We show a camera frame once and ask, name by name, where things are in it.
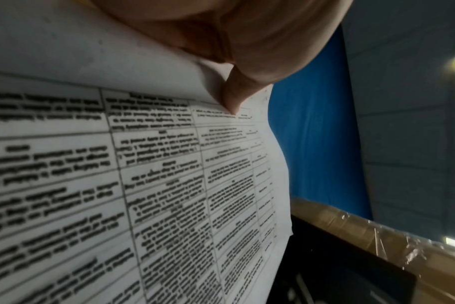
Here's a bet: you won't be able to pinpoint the white printed paper sheet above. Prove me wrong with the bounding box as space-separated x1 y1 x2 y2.
0 0 295 304

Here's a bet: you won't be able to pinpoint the black device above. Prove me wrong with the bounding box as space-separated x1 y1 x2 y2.
264 215 418 304

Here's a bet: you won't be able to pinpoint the blue cloth curtain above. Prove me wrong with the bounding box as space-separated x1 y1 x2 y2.
266 24 375 221

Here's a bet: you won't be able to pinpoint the brown cardboard box with tape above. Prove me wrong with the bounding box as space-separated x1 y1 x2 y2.
289 197 455 304

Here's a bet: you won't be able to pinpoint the person's left hand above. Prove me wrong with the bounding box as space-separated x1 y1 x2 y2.
88 0 354 116

